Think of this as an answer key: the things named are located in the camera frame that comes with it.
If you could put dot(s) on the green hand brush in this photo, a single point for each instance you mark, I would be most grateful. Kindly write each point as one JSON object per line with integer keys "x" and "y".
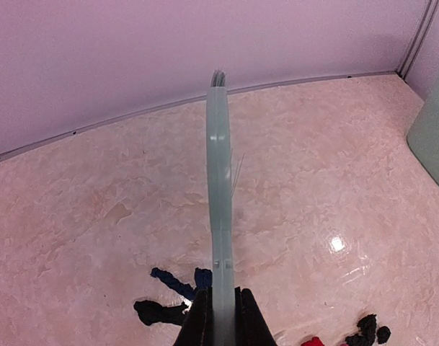
{"x": 218, "y": 152}

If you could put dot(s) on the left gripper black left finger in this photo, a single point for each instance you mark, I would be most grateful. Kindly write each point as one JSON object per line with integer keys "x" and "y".
{"x": 197, "y": 329}

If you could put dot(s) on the green plastic waste bin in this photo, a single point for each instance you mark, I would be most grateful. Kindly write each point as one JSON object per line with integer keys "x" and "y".
{"x": 423, "y": 135}

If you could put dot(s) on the right aluminium frame post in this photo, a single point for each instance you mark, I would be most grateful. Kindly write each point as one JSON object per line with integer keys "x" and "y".
{"x": 418, "y": 38}

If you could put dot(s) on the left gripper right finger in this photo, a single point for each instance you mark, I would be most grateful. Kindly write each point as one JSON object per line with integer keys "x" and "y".
{"x": 250, "y": 326}

